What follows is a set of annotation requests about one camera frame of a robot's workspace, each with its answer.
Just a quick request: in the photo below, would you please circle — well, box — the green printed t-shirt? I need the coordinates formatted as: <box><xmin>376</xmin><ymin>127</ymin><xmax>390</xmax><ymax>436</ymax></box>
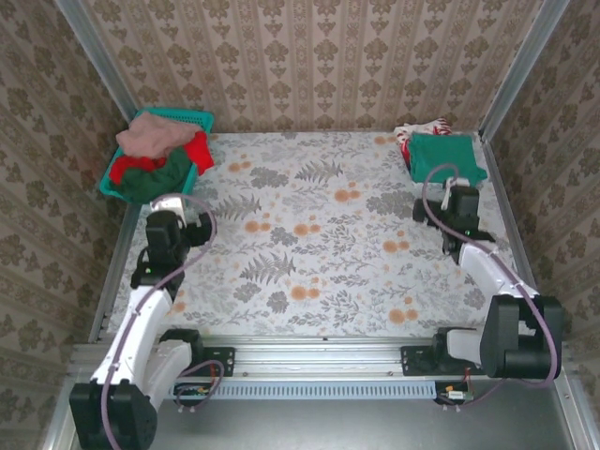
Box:
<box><xmin>406</xmin><ymin>133</ymin><xmax>488</xmax><ymax>185</ymax></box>

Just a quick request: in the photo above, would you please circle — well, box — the dark green crumpled t-shirt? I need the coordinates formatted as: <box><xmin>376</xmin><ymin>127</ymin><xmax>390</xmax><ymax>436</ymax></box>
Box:
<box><xmin>112</xmin><ymin>148</ymin><xmax>198</xmax><ymax>203</ymax></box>

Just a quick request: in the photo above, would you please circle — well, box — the white red printed t-shirt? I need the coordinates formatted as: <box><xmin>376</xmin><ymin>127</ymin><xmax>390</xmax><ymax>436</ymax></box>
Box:
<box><xmin>392</xmin><ymin>116</ymin><xmax>454</xmax><ymax>170</ymax></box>

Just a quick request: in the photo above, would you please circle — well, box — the pile of clothes in basket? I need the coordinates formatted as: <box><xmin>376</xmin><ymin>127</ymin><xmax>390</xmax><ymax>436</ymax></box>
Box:
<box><xmin>109</xmin><ymin>130</ymin><xmax>216</xmax><ymax>187</ymax></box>

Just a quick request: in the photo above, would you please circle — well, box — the pink crumpled t-shirt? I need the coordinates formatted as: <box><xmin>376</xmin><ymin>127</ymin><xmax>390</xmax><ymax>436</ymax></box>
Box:
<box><xmin>115</xmin><ymin>112</ymin><xmax>201</xmax><ymax>160</ymax></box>

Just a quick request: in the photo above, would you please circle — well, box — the teal plastic basket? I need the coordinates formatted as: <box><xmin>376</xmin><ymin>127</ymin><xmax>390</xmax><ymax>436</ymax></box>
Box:
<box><xmin>97</xmin><ymin>107</ymin><xmax>216</xmax><ymax>207</ymax></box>

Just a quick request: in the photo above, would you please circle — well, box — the floral patterned tablecloth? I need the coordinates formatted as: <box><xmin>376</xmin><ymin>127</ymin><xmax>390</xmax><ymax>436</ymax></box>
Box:
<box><xmin>106</xmin><ymin>130</ymin><xmax>538</xmax><ymax>338</ymax></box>

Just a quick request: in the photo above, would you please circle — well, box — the small electronics board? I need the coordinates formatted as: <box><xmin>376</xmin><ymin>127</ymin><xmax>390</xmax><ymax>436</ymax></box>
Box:
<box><xmin>173</xmin><ymin>382</ymin><xmax>212</xmax><ymax>407</ymax></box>
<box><xmin>434</xmin><ymin>380</ymin><xmax>474</xmax><ymax>405</ymax></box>

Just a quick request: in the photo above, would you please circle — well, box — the grey metal panel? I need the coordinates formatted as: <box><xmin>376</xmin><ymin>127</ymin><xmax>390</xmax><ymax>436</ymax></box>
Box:
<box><xmin>41</xmin><ymin>377</ymin><xmax>600</xmax><ymax>450</ymax></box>

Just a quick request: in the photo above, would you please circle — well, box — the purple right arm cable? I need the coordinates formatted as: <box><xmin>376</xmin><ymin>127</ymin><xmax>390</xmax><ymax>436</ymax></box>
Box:
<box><xmin>421</xmin><ymin>162</ymin><xmax>563</xmax><ymax>413</ymax></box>

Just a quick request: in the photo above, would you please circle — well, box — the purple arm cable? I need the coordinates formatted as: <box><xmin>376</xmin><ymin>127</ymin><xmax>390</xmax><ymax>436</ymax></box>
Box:
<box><xmin>100</xmin><ymin>192</ymin><xmax>226</xmax><ymax>450</ymax></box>
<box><xmin>421</xmin><ymin>162</ymin><xmax>563</xmax><ymax>413</ymax></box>

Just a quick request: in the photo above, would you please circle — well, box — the aluminium side rail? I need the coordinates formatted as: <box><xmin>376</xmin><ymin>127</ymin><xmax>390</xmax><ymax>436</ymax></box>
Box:
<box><xmin>87</xmin><ymin>201</ymin><xmax>142</xmax><ymax>346</ymax></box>
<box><xmin>477</xmin><ymin>133</ymin><xmax>554</xmax><ymax>342</ymax></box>

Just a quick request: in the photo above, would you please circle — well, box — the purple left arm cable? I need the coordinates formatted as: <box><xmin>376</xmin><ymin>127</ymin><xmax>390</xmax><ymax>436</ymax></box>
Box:
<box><xmin>100</xmin><ymin>192</ymin><xmax>226</xmax><ymax>450</ymax></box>

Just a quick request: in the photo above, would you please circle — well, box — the aluminium frame post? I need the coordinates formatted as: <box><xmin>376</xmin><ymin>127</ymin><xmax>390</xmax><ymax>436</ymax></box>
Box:
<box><xmin>53</xmin><ymin>0</ymin><xmax>142</xmax><ymax>126</ymax></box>
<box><xmin>480</xmin><ymin>0</ymin><xmax>571</xmax><ymax>140</ymax></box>

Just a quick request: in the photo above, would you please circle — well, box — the aluminium frame beam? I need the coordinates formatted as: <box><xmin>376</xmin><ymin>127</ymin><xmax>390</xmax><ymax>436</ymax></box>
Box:
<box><xmin>69</xmin><ymin>335</ymin><xmax>576</xmax><ymax>379</ymax></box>

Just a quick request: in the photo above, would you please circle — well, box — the light blue slotted cable duct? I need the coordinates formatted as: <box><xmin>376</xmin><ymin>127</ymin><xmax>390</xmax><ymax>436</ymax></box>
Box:
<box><xmin>172</xmin><ymin>380</ymin><xmax>437</xmax><ymax>400</ymax></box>

